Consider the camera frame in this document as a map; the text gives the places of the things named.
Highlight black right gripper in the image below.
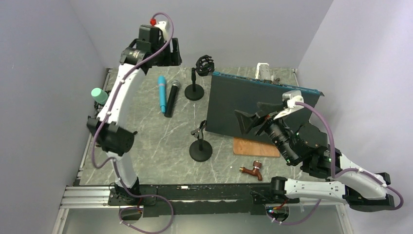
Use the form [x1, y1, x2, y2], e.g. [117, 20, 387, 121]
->
[233, 101, 297, 164]

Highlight blue microphone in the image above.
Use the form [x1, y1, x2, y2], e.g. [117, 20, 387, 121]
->
[158, 76, 167, 114]

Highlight silver head black microphone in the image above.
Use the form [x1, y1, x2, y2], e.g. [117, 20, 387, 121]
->
[164, 80, 181, 117]

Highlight black shock mount desk stand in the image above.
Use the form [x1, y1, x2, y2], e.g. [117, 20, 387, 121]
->
[184, 55, 216, 101]

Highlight black clip desk stand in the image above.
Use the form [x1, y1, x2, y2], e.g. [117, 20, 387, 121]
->
[189, 120, 213, 162]

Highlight mint green microphone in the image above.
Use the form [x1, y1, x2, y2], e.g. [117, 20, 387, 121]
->
[91, 87, 109, 105]

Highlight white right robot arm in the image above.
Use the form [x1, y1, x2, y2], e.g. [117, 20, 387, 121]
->
[235, 101, 396, 212]

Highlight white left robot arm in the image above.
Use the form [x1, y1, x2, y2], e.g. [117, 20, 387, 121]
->
[87, 21, 182, 205]

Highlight brown wooden board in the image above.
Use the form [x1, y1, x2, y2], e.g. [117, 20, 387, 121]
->
[233, 137, 281, 157]

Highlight brown tap fitting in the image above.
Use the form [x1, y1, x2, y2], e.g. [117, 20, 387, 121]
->
[239, 160, 263, 181]

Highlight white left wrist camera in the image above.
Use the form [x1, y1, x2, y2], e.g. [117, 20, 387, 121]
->
[150, 18, 171, 42]

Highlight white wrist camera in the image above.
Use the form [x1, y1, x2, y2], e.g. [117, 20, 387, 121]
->
[273, 90, 304, 120]
[150, 18, 171, 42]

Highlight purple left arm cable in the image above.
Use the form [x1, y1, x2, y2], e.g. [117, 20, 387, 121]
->
[90, 12, 175, 234]

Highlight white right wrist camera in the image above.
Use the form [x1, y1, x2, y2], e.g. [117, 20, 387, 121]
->
[273, 90, 304, 120]

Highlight dark grey network switch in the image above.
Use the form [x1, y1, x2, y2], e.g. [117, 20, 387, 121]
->
[206, 71, 324, 144]

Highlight white metal bracket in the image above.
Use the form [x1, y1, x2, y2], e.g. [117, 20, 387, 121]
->
[255, 62, 279, 83]

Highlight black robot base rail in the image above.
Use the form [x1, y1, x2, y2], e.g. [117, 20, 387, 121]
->
[108, 183, 300, 217]

